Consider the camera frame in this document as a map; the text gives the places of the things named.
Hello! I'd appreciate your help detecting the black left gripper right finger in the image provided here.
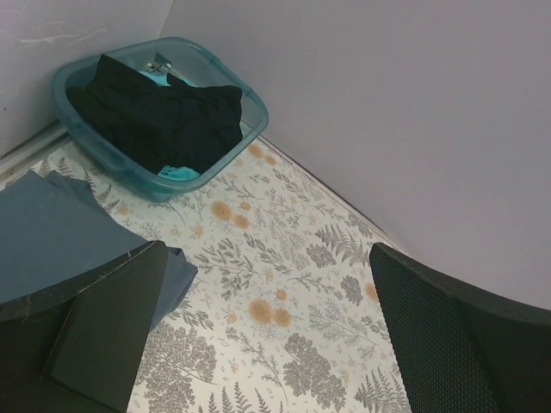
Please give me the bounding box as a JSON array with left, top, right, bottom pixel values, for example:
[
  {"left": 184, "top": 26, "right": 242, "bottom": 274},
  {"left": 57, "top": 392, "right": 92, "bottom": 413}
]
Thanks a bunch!
[{"left": 369, "top": 243, "right": 550, "bottom": 412}]

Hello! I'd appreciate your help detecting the black t shirt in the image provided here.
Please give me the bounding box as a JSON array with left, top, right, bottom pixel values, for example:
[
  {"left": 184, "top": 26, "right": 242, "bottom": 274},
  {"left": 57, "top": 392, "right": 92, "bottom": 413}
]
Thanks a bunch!
[{"left": 66, "top": 55, "right": 243, "bottom": 174}]

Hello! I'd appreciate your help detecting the teal plastic bin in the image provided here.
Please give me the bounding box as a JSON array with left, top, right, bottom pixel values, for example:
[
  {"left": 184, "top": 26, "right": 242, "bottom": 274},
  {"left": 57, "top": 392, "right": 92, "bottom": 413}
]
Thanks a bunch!
[{"left": 51, "top": 37, "right": 269, "bottom": 202}]

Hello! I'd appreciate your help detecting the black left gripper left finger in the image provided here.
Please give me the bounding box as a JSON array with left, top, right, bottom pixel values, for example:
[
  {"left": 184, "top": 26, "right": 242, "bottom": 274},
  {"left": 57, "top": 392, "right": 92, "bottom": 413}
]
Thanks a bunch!
[{"left": 1, "top": 241, "right": 168, "bottom": 412}]

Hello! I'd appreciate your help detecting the floral table mat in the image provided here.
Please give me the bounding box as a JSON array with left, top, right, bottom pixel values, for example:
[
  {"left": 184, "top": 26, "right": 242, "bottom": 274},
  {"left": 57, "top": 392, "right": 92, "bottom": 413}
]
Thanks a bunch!
[{"left": 1, "top": 139, "right": 410, "bottom": 412}]

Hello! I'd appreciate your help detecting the blue-grey t shirt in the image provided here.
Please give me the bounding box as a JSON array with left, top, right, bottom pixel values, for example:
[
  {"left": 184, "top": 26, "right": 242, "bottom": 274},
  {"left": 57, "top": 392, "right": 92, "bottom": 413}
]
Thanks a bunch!
[{"left": 0, "top": 170, "right": 199, "bottom": 332}]

